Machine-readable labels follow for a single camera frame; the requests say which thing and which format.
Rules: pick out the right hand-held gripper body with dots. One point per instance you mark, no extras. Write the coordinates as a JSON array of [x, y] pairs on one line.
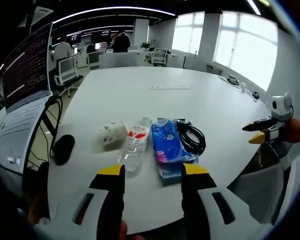
[[280, 106]]

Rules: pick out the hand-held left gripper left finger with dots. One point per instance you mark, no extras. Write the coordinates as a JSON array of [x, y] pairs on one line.
[[107, 200]]

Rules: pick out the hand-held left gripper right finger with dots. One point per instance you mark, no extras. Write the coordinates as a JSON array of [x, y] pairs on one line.
[[197, 197]]

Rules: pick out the blue plastic packet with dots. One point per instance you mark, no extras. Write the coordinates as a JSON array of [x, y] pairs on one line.
[[168, 142]]

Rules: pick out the white green-print tissue pack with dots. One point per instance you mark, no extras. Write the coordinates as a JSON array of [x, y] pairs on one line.
[[112, 136]]

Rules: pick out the clear plastic water bottle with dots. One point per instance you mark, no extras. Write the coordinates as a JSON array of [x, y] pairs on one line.
[[137, 142]]

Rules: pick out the black computer mouse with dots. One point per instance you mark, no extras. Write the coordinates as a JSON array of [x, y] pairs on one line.
[[63, 150]]

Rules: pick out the person's right hand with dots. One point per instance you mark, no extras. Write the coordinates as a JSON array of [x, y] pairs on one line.
[[296, 131]]

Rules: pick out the person's left hand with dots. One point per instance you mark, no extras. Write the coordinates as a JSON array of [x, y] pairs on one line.
[[123, 228]]

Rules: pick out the small black object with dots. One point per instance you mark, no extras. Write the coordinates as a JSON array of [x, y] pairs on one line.
[[255, 95]]

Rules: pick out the small clear glass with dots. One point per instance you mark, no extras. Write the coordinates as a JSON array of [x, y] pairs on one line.
[[243, 88]]

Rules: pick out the grey mesh office chair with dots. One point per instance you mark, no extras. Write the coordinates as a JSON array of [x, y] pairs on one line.
[[262, 190]]

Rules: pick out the white table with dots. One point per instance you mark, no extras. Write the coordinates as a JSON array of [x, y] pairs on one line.
[[165, 105]]

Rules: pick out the white office chair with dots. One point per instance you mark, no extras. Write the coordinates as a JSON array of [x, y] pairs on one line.
[[67, 70], [93, 60], [158, 57]]

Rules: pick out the green potted plant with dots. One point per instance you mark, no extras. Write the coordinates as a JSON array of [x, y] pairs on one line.
[[145, 45]]

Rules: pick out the open silver laptop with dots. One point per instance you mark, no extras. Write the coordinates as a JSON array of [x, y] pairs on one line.
[[27, 75]]

